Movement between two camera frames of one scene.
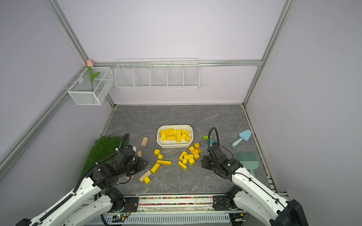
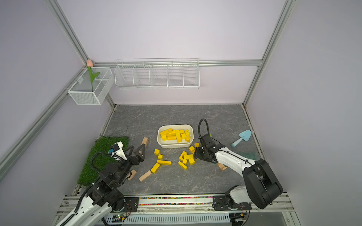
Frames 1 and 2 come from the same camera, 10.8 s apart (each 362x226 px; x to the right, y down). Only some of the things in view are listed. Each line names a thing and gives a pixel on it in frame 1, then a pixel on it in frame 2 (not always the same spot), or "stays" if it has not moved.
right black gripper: x=204 y=162 -> x=198 y=149
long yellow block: x=178 y=136 stays
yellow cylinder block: x=167 y=132 -> x=171 y=137
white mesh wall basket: x=81 y=93 stays
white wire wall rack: x=183 y=74 stays
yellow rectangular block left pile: x=155 y=168 stays
